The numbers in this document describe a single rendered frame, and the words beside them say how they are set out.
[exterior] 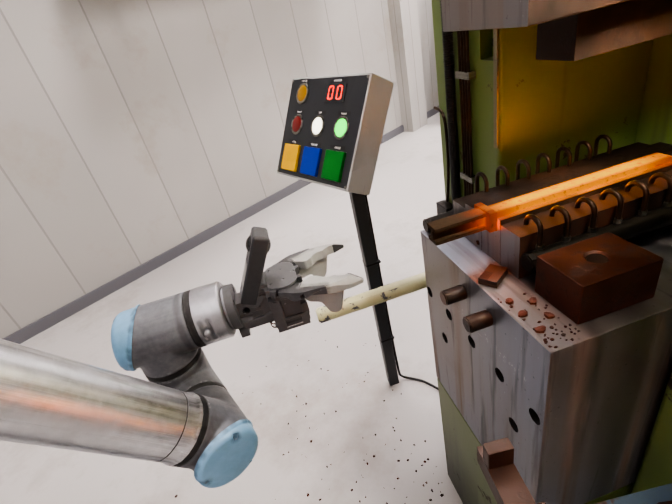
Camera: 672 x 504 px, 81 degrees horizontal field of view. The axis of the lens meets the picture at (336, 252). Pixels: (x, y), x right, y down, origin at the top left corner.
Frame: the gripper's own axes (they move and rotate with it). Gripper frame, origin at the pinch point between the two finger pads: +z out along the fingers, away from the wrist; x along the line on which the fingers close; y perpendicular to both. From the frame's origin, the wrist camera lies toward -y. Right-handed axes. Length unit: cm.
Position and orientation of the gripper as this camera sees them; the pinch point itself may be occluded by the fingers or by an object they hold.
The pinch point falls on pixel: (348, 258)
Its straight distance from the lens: 62.4
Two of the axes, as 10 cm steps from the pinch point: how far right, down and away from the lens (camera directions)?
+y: 2.0, 8.4, 5.0
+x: 2.4, 4.5, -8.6
